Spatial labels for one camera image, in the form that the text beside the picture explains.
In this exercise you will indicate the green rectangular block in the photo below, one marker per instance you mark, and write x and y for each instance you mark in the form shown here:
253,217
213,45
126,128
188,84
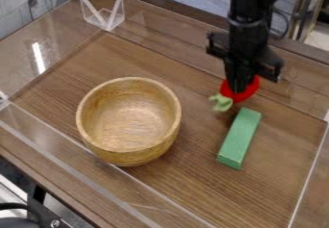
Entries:
235,144

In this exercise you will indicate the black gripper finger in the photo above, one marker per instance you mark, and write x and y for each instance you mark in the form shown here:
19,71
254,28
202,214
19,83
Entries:
241,75

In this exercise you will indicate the clear acrylic corner bracket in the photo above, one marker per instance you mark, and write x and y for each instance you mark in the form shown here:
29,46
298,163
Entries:
104,19

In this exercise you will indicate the metal table leg background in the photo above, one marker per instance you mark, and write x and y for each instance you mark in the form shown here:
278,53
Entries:
303,18

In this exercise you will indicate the red knitted strawberry fruit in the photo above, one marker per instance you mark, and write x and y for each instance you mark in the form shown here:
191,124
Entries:
226,97

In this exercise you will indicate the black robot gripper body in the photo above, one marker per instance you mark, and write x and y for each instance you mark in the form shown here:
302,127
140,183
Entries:
246,42

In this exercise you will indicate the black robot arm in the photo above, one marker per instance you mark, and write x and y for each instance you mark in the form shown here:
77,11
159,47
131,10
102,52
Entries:
247,11

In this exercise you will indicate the round wooden bowl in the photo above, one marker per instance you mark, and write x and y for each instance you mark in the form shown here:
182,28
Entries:
128,120

